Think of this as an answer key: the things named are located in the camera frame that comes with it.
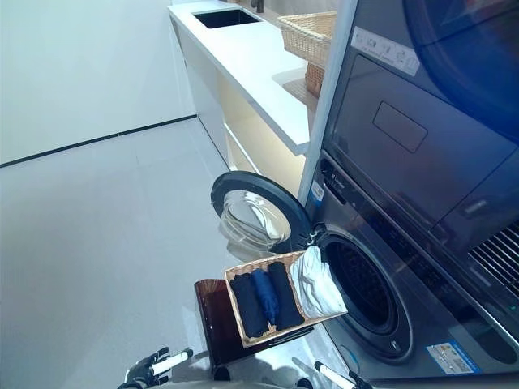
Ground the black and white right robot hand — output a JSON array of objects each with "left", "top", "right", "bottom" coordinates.
[{"left": 314, "top": 360, "right": 367, "bottom": 389}]

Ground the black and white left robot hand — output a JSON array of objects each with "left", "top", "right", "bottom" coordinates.
[{"left": 123, "top": 346, "right": 194, "bottom": 389}]

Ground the black garment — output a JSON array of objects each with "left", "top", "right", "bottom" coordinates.
[
  {"left": 267, "top": 262, "right": 306, "bottom": 331},
  {"left": 229, "top": 274, "right": 269, "bottom": 339}
]

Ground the white garment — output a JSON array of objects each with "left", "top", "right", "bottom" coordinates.
[{"left": 290, "top": 245, "right": 349, "bottom": 320}]

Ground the round washing machine door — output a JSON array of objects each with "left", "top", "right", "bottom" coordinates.
[{"left": 209, "top": 169, "right": 314, "bottom": 265}]

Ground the brown wooden table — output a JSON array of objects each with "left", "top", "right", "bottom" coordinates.
[{"left": 193, "top": 277, "right": 318, "bottom": 382}]

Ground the blue folded garment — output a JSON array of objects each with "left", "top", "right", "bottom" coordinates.
[{"left": 250, "top": 269, "right": 281, "bottom": 324}]

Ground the blue and white info sticker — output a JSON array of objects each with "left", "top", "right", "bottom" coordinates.
[{"left": 424, "top": 341, "right": 484, "bottom": 377}]

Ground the rectangular wicker laundry basket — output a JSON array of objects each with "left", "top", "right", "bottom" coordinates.
[{"left": 224, "top": 250, "right": 350, "bottom": 348}]

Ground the blue energy label sticker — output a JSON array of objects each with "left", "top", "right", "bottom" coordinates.
[{"left": 309, "top": 179, "right": 328, "bottom": 203}]

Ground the white upright side panel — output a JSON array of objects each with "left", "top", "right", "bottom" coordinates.
[{"left": 298, "top": 0, "right": 360, "bottom": 200}]

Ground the white instruction sticker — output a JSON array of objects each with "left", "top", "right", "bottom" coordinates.
[{"left": 351, "top": 25, "right": 421, "bottom": 77}]

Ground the white laundry counter cabinet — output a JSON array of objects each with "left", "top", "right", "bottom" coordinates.
[{"left": 168, "top": 2, "right": 322, "bottom": 196}]

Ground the light wicker tray basket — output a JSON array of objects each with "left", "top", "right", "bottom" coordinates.
[{"left": 277, "top": 11, "right": 339, "bottom": 68}]

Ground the black sink basin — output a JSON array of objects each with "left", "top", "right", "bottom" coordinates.
[{"left": 191, "top": 9, "right": 263, "bottom": 30}]

